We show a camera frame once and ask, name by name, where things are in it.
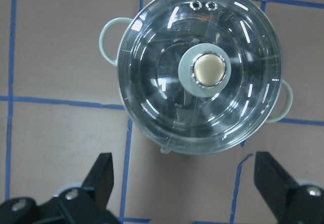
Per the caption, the glass pot lid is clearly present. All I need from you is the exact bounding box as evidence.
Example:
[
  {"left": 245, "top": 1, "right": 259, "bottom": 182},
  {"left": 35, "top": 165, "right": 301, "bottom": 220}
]
[{"left": 117, "top": 0, "right": 284, "bottom": 155}]

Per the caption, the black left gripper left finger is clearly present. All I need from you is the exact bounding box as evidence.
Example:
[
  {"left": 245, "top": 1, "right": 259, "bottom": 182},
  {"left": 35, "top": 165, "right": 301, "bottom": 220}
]
[{"left": 1, "top": 153, "right": 119, "bottom": 223}]

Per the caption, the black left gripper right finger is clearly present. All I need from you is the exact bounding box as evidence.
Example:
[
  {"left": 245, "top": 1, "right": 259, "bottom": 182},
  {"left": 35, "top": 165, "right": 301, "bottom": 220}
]
[{"left": 254, "top": 152, "right": 323, "bottom": 223}]

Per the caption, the pale green cooking pot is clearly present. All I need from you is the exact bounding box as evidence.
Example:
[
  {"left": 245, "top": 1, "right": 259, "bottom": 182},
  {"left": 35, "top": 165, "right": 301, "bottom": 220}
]
[{"left": 98, "top": 0, "right": 294, "bottom": 155}]

